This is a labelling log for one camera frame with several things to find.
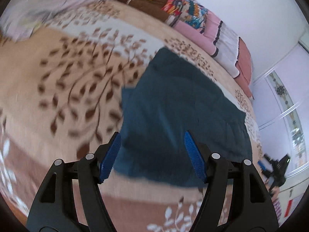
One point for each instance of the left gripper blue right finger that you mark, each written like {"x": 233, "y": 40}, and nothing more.
{"x": 195, "y": 156}

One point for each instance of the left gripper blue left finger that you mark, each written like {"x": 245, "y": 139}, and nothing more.
{"x": 108, "y": 154}

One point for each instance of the dark teal quilted jacket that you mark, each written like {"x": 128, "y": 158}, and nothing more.
{"x": 172, "y": 97}

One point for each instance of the person's right hand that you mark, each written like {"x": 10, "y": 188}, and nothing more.
{"x": 274, "y": 192}

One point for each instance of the plaid shirt right sleeve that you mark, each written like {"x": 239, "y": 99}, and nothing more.
{"x": 278, "y": 209}

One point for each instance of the white wardrobe with ornaments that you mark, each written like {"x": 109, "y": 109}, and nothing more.
{"x": 281, "y": 108}

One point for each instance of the leaf patterned bed blanket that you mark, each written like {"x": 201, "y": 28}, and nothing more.
{"x": 61, "y": 88}

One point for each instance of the red pink pillow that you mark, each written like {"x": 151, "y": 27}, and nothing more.
{"x": 244, "y": 66}

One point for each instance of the pink striped folded blanket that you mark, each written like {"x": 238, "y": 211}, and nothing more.
{"x": 215, "y": 38}

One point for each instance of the colourful cartoon cushion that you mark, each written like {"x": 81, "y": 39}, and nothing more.
{"x": 188, "y": 11}

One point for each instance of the light purple floral pillow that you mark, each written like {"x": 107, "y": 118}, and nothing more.
{"x": 19, "y": 21}

